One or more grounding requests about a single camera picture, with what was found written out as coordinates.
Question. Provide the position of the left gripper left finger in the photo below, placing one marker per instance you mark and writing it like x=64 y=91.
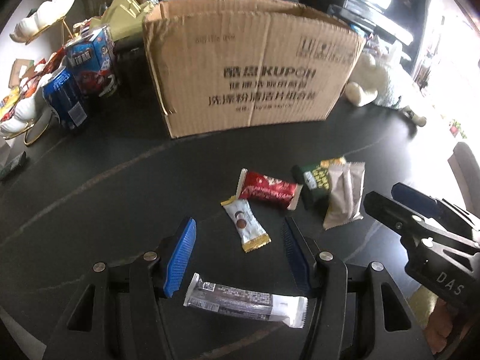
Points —
x=174 y=254

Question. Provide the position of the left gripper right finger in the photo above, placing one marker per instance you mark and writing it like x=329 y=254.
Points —
x=301 y=254

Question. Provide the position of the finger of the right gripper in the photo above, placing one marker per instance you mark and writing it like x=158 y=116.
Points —
x=416 y=201
x=395 y=216

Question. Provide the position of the silver black snack bar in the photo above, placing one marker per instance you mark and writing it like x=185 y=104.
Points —
x=246 y=304

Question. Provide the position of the beige white candy packet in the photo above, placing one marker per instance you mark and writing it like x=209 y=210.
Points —
x=252 y=233

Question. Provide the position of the grey beige snack packet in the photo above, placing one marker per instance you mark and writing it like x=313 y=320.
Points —
x=346 y=183

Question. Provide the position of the dark green snack packet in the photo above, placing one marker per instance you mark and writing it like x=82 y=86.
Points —
x=314 y=178

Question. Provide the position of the red snack packet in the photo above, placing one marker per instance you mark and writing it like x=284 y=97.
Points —
x=253 y=185

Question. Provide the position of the grey chair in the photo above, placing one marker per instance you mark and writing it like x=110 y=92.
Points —
x=465 y=168

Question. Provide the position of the white plush sheep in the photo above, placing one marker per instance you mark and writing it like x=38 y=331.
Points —
x=378 y=78

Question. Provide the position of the black remote control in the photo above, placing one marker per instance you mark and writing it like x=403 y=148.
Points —
x=15 y=164

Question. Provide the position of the black piano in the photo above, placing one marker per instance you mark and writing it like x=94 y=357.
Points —
x=371 y=3

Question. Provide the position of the brown cardboard box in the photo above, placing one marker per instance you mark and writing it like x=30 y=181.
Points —
x=225 y=64

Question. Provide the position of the blue soda can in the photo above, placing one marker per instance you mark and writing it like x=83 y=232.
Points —
x=62 y=93

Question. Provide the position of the two-tier white shell tray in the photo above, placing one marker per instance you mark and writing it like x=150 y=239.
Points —
x=23 y=106

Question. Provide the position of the blue snack carton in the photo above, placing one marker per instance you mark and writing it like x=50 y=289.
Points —
x=90 y=59

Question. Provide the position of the small cardboard box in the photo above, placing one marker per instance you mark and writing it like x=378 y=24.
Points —
x=19 y=67

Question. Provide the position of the yellow mountain-shaped ornament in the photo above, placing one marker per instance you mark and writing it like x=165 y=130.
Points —
x=124 y=18

